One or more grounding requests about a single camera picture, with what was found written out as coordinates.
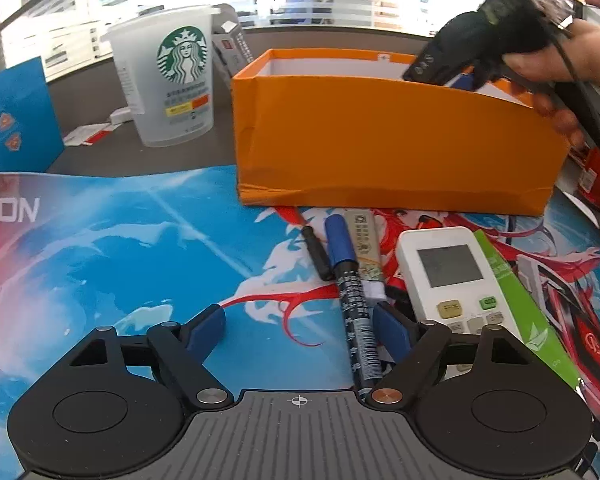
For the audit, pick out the orange cardboard box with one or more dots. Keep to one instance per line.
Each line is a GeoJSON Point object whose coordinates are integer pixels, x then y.
{"type": "Point", "coordinates": [380, 150]}

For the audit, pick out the person's right hand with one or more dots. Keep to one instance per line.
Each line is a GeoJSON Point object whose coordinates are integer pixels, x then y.
{"type": "Point", "coordinates": [595, 55]}

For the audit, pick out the window blinds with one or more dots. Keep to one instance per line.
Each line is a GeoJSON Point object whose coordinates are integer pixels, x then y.
{"type": "Point", "coordinates": [305, 5]}

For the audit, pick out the white remote control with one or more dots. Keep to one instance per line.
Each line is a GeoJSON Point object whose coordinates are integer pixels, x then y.
{"type": "Point", "coordinates": [445, 265]}

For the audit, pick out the red and white card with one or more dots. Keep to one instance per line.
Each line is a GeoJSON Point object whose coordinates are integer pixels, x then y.
{"type": "Point", "coordinates": [87, 135]}

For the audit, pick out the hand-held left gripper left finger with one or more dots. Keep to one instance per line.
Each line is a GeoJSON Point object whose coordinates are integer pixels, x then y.
{"type": "Point", "coordinates": [207, 331]}

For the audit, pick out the translucent plastic cup green logo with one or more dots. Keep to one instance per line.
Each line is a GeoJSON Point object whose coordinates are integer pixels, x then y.
{"type": "Point", "coordinates": [147, 120]}

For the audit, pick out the small grey box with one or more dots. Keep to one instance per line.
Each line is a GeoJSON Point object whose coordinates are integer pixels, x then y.
{"type": "Point", "coordinates": [232, 45]}

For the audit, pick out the beige lighter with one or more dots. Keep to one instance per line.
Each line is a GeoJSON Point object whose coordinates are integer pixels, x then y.
{"type": "Point", "coordinates": [362, 240]}

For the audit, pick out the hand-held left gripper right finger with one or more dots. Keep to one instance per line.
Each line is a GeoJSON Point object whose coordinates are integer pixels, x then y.
{"type": "Point", "coordinates": [392, 332]}

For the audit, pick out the blue marker pen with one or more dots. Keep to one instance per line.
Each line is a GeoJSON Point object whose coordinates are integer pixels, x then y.
{"type": "Point", "coordinates": [352, 305]}

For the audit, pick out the green card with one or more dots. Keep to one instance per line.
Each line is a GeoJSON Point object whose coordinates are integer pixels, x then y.
{"type": "Point", "coordinates": [510, 282]}

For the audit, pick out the short black pen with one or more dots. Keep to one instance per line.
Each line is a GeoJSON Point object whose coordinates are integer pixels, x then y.
{"type": "Point", "coordinates": [316, 252]}

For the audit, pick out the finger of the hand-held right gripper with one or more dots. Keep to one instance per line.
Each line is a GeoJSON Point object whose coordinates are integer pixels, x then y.
{"type": "Point", "coordinates": [465, 81]}
{"type": "Point", "coordinates": [427, 65]}

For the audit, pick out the printed desk mat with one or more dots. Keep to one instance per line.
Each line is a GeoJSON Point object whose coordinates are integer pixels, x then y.
{"type": "Point", "coordinates": [105, 260]}

